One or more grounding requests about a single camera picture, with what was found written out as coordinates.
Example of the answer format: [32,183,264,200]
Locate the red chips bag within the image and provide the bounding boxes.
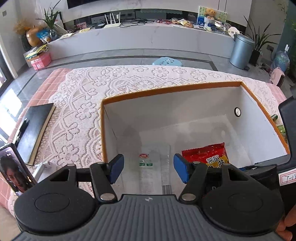
[182,143,229,168]

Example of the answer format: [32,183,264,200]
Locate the white backed snack packet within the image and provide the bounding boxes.
[138,143,173,195]

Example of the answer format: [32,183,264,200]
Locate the green transparent snack bag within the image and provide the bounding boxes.
[277,125,286,139]

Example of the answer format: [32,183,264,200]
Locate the green sausage snack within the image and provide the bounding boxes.
[271,114,278,121]

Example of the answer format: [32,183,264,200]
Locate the person's right hand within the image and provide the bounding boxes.
[276,206,296,241]

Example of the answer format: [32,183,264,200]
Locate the white lace tablecloth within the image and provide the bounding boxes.
[6,65,282,216]

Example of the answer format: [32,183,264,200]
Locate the orange cardboard box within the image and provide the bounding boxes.
[101,82,290,197]

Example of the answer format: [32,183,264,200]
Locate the black notebook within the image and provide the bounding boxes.
[14,103,56,166]

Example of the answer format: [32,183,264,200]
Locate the smartphone on stand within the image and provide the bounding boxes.
[1,143,37,196]

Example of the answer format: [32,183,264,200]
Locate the pink space heater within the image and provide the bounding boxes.
[270,67,285,87]

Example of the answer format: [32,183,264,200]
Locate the pink checked tablecloth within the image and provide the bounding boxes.
[0,67,287,209]

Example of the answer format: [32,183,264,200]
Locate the blue water bottle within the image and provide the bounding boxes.
[270,44,290,72]

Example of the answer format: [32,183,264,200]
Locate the light blue plastic stool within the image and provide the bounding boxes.
[152,57,183,67]

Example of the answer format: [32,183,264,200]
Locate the blue metal trash bin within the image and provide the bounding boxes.
[229,34,255,69]

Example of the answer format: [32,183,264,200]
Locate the pink storage box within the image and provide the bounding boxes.
[30,52,52,70]

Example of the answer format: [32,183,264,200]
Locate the potted plant by bin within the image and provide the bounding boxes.
[244,16,280,66]

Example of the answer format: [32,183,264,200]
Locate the white marble tv bench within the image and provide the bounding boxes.
[48,23,234,60]

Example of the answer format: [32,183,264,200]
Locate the white wifi router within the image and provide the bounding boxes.
[104,12,121,28]

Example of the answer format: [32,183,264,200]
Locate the brown gourd vase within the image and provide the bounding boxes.
[26,27,43,47]

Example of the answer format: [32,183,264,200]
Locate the green poster board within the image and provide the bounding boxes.
[197,6,227,25]

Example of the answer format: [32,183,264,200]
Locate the teddy bear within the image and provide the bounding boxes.
[204,8,217,20]

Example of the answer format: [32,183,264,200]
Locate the potted plant on bench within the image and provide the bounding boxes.
[37,1,61,41]

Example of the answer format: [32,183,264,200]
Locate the black wall television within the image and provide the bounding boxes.
[67,0,130,10]

